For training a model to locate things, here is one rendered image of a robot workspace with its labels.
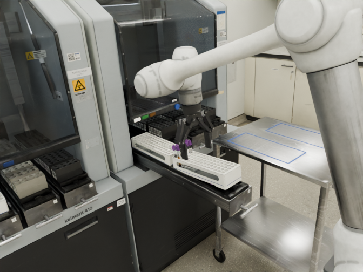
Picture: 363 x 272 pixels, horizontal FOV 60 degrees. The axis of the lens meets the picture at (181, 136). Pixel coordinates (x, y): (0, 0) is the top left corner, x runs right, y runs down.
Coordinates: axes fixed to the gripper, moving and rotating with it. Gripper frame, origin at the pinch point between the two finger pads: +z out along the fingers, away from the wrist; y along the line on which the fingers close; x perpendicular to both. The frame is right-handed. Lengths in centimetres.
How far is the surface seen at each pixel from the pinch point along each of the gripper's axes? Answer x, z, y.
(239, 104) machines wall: 154, 52, 219
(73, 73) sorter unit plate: 34, -36, -29
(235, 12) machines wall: 143, -55, 211
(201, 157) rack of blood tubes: 0.6, 4.0, 2.5
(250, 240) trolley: 0, 63, 31
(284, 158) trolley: -20.4, 11.1, 31.8
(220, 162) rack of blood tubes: -9.9, 3.6, 2.5
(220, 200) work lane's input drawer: -17.1, 13.8, -6.7
